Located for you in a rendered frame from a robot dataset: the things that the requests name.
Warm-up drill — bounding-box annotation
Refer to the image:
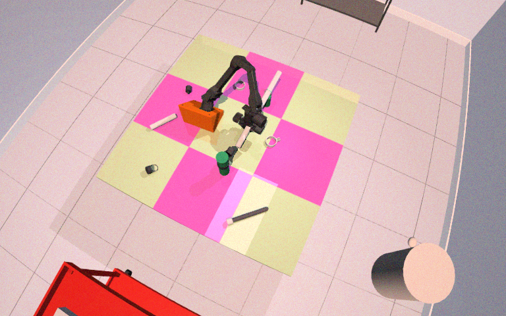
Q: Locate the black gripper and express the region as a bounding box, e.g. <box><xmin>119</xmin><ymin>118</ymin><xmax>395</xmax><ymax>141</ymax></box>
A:
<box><xmin>233</xmin><ymin>112</ymin><xmax>265</xmax><ymax>134</ymax></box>

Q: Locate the green post with cap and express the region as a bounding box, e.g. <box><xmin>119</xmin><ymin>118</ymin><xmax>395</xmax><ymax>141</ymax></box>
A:
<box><xmin>215</xmin><ymin>151</ymin><xmax>229</xmax><ymax>176</ymax></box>

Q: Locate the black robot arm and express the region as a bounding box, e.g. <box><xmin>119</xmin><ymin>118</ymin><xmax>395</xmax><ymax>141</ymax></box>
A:
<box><xmin>199</xmin><ymin>55</ymin><xmax>267</xmax><ymax>128</ymax></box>

